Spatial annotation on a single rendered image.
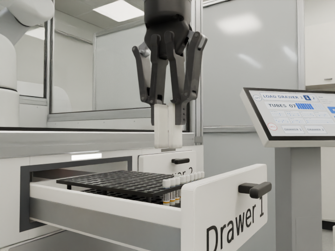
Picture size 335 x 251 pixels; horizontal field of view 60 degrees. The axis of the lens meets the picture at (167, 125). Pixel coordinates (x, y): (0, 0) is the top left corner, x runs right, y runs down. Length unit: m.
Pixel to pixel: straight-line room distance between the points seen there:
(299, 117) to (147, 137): 0.78
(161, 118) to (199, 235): 0.20
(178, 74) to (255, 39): 1.86
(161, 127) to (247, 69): 1.82
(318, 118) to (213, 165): 1.10
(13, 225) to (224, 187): 0.36
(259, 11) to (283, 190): 1.37
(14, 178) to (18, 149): 0.05
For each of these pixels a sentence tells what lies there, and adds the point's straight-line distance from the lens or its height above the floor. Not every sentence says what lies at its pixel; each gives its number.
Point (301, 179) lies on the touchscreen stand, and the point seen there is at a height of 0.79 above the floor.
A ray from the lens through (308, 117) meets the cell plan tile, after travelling 1.41.
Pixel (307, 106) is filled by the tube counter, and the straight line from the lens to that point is 1.46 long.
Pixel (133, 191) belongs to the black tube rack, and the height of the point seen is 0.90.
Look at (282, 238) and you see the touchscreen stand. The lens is 1.51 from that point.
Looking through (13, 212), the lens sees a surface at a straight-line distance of 0.57.
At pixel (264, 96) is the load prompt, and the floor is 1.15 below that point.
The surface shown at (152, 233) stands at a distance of 0.39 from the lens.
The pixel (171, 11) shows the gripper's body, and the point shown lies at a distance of 0.46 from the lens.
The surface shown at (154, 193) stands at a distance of 0.43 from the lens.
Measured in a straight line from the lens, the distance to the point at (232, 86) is 2.27.
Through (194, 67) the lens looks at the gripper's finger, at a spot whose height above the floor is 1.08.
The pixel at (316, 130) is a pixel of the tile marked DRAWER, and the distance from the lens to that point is 1.37.
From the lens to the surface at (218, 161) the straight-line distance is 2.29.
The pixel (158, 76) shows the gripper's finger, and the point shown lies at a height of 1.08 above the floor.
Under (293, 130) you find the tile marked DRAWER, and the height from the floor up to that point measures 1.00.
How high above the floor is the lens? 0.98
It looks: 2 degrees up
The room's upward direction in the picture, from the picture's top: straight up
